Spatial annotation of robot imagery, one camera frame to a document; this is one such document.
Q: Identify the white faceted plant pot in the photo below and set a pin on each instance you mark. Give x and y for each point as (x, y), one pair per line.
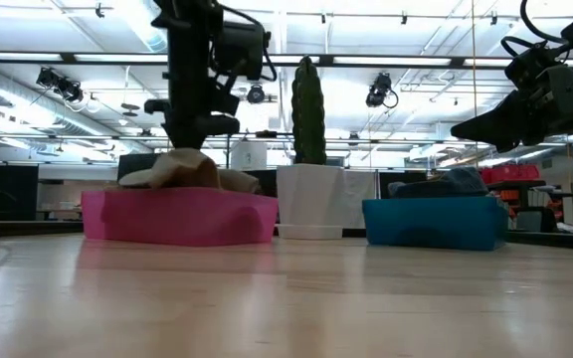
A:
(309, 194)

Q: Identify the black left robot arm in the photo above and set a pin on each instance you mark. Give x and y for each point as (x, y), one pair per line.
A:
(187, 25)

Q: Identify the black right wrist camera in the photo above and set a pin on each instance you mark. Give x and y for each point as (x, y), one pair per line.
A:
(525, 64)

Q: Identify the black studio light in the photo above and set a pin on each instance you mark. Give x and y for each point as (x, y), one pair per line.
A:
(62, 87)

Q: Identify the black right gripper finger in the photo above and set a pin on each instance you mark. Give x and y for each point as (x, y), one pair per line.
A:
(495, 124)

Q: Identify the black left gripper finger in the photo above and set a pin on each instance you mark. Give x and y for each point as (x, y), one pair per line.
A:
(187, 131)

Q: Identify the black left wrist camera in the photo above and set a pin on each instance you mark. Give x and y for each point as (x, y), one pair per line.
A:
(242, 50)

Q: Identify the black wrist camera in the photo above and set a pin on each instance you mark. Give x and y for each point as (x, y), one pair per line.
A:
(242, 50)
(525, 64)

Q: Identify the white box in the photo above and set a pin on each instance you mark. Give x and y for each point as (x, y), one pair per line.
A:
(249, 156)

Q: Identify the black aluminium table frame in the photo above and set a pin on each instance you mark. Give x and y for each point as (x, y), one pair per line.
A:
(33, 228)

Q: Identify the pink plastic bin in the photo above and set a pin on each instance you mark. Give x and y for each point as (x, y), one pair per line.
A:
(167, 219)

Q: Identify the black round ceiling spotlight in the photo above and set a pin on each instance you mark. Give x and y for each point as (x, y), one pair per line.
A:
(255, 94)

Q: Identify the black overhead light bar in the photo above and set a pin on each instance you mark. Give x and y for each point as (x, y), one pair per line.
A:
(458, 61)

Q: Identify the green cactus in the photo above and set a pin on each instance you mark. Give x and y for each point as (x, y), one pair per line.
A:
(309, 114)

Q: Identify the blue denim hat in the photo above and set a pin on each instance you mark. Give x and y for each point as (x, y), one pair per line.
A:
(455, 181)

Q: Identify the red storage bins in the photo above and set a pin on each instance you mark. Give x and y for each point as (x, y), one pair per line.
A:
(510, 174)

